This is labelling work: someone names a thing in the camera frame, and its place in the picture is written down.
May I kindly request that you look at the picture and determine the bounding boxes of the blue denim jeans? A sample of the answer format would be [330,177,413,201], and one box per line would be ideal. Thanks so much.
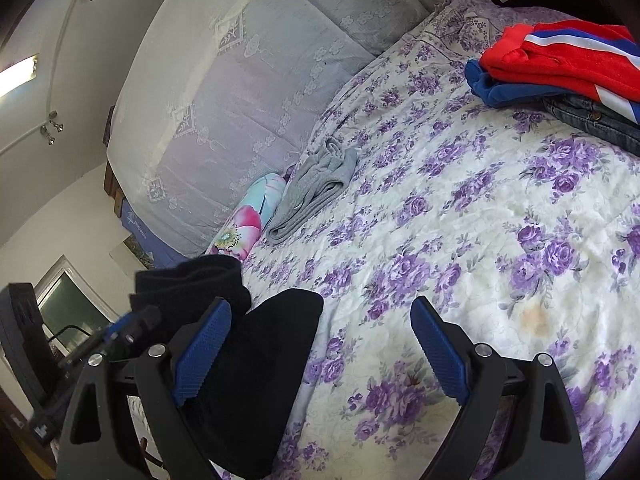
[541,94,640,156]

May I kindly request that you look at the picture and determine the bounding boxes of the purple floral bed quilt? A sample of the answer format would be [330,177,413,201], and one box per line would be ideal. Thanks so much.
[243,32,639,479]

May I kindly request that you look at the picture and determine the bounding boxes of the black pants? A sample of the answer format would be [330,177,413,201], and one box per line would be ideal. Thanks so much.
[130,255,323,479]

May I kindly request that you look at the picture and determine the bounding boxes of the red white blue garment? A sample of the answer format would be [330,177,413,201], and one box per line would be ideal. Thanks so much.
[464,20,639,124]

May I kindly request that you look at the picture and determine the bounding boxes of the floral turquoise pink blanket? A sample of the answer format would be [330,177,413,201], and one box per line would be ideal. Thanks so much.
[205,174,286,261]

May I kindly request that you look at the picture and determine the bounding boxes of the blue patterned bedding bag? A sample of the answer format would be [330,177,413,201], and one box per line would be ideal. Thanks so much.
[120,200,186,269]

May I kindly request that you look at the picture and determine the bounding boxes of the purple floral pillow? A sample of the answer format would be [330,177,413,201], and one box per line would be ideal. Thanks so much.
[421,0,570,56]

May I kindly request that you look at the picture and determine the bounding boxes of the folded grey garment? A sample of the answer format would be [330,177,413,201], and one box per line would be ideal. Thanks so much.
[266,136,358,245]

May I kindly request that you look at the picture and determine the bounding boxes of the window with white frame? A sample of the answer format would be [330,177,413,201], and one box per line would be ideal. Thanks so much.
[35,256,119,354]

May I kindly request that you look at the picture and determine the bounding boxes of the ceiling light fixture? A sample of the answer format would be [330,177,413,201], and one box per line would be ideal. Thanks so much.
[1,0,93,155]

